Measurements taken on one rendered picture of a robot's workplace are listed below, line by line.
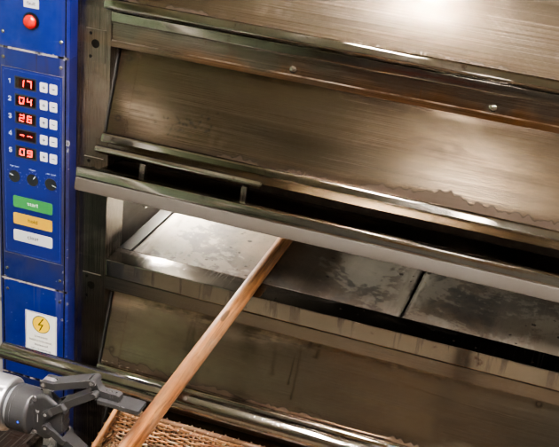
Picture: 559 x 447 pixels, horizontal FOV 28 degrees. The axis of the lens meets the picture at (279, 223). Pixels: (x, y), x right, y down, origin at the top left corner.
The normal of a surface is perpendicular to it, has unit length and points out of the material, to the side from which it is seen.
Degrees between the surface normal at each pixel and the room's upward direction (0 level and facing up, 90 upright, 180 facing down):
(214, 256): 0
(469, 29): 70
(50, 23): 90
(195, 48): 90
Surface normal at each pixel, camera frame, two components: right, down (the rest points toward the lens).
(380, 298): 0.09, -0.90
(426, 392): -0.28, 0.05
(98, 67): -0.33, 0.38
